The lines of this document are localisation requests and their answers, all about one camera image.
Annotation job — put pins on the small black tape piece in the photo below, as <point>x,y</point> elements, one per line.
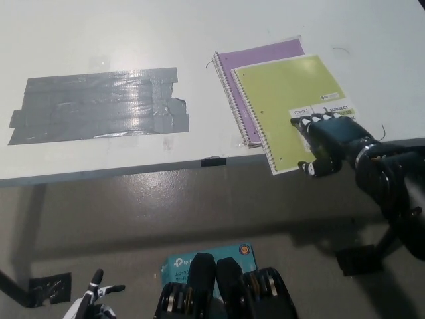
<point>214,162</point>

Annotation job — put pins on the purple spiral notebook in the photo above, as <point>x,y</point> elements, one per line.
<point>232,66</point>

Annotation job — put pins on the grey duct tape patch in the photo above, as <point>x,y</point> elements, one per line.
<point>99,106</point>

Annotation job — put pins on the green spiral notebook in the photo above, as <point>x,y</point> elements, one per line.
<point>282,93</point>

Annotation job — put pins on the black robot body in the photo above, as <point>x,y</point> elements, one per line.
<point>229,289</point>

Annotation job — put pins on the white and black left hand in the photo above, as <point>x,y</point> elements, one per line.
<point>86,304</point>

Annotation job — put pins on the teal router box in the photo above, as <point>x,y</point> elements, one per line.
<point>179,264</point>

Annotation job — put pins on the black right hand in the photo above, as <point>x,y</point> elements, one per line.
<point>335,139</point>

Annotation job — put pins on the black table leg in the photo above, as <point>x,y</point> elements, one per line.
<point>13,287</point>
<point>386,244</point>

